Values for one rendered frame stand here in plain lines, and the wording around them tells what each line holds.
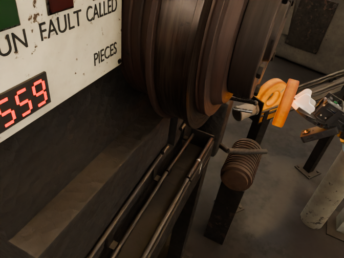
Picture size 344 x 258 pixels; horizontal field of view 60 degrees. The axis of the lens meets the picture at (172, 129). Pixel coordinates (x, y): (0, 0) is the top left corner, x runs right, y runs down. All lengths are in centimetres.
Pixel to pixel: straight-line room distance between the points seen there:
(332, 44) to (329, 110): 243
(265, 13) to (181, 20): 14
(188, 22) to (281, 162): 173
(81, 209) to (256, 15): 42
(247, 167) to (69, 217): 78
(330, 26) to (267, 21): 286
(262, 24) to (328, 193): 123
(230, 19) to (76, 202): 39
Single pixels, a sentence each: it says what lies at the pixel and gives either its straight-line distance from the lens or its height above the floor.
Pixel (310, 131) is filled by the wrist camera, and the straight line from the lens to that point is 104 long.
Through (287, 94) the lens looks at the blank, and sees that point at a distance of 93.
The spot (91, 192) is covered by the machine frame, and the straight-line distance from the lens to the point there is 55.
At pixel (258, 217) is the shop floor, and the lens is 172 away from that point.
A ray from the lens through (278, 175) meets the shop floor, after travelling 199.
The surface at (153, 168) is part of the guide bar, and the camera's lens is 75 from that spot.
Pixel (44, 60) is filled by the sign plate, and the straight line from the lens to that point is 39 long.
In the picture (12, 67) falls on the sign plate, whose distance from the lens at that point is 36.
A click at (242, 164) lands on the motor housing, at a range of 116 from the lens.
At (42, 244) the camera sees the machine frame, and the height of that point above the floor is 87.
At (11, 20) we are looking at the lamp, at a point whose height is 119.
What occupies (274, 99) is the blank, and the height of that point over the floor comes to 69.
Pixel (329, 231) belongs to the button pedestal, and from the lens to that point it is 185.
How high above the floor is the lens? 130
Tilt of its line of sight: 38 degrees down
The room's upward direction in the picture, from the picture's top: 8 degrees clockwise
